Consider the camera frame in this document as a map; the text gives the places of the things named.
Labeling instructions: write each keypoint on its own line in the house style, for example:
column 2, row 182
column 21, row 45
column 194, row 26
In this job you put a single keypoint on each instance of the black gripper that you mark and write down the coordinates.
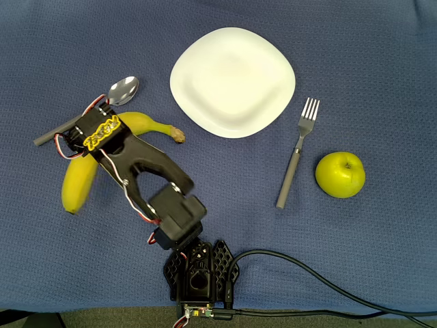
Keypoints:
column 76, row 136

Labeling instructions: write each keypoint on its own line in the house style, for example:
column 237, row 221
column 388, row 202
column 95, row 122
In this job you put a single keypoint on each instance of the yellow banana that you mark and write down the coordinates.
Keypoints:
column 76, row 177

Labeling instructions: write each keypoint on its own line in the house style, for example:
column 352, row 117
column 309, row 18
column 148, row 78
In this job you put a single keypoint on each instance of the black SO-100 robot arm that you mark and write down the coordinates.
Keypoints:
column 150, row 160

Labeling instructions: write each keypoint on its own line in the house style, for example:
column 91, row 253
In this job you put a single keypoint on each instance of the white rounded square plate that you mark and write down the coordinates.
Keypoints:
column 232, row 82

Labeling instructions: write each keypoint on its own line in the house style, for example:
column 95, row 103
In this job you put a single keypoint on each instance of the green controller circuit board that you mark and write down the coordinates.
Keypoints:
column 198, row 311

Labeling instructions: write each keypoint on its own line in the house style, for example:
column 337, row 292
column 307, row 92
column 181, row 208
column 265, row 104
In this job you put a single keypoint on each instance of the green apple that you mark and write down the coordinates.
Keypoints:
column 339, row 175

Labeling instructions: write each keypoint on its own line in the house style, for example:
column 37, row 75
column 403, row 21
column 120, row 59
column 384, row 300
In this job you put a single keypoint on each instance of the blue textured table cloth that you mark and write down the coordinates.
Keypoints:
column 341, row 51

